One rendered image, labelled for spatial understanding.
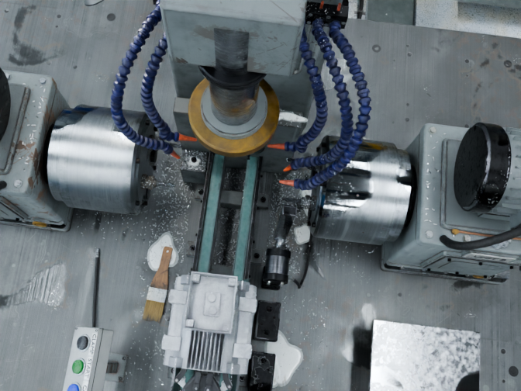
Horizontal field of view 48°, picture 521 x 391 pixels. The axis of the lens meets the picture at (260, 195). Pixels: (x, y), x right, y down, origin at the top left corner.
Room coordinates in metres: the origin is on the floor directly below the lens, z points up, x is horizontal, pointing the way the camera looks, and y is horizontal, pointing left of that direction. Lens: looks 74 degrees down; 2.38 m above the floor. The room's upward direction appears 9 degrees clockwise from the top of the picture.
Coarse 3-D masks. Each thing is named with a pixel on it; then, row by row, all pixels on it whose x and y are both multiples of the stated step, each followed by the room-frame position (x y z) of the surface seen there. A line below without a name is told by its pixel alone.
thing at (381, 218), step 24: (360, 144) 0.53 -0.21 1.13; (384, 144) 0.54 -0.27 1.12; (312, 168) 0.51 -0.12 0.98; (360, 168) 0.46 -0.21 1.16; (384, 168) 0.47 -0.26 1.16; (408, 168) 0.48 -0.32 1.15; (312, 192) 0.44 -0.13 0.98; (336, 192) 0.40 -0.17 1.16; (360, 192) 0.40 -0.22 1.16; (384, 192) 0.41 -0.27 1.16; (408, 192) 0.43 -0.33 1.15; (312, 216) 0.37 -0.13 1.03; (336, 216) 0.35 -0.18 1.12; (360, 216) 0.36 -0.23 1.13; (384, 216) 0.37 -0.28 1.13; (360, 240) 0.32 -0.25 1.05; (384, 240) 0.33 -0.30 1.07
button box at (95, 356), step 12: (96, 336) 0.01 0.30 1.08; (108, 336) 0.01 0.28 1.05; (72, 348) -0.02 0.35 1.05; (96, 348) -0.02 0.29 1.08; (108, 348) -0.01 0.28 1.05; (72, 360) -0.05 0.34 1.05; (84, 360) -0.04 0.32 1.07; (96, 360) -0.04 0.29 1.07; (108, 360) -0.04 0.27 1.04; (72, 372) -0.07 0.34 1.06; (84, 372) -0.07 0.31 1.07; (96, 372) -0.06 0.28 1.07; (84, 384) -0.09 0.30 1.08; (96, 384) -0.09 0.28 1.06
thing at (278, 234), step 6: (282, 210) 0.31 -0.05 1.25; (288, 210) 0.31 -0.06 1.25; (294, 210) 0.31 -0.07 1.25; (282, 216) 0.30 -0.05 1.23; (288, 216) 0.30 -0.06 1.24; (294, 216) 0.30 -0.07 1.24; (282, 222) 0.30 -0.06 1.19; (288, 222) 0.30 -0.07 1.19; (276, 228) 0.31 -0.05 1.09; (282, 228) 0.30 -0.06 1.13; (288, 228) 0.30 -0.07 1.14; (276, 234) 0.30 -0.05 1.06; (282, 234) 0.30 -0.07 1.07; (276, 240) 0.30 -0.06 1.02; (282, 240) 0.30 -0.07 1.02
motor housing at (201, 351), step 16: (176, 288) 0.14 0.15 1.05; (256, 288) 0.18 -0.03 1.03; (176, 304) 0.11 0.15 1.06; (176, 320) 0.07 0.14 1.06; (240, 320) 0.09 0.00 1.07; (176, 336) 0.04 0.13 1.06; (192, 336) 0.04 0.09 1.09; (208, 336) 0.05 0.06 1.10; (224, 336) 0.05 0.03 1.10; (240, 336) 0.06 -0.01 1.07; (176, 352) 0.00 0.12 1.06; (192, 352) 0.01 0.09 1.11; (208, 352) 0.01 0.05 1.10; (224, 352) 0.02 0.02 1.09; (192, 368) -0.02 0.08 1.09; (208, 368) -0.02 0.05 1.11; (224, 368) -0.01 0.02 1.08; (240, 368) -0.01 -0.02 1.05
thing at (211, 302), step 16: (192, 272) 0.17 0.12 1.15; (192, 288) 0.14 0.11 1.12; (208, 288) 0.15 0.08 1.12; (224, 288) 0.15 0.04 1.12; (192, 304) 0.11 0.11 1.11; (208, 304) 0.11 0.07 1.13; (224, 304) 0.12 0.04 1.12; (192, 320) 0.07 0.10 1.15; (208, 320) 0.08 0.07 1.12; (224, 320) 0.08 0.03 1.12
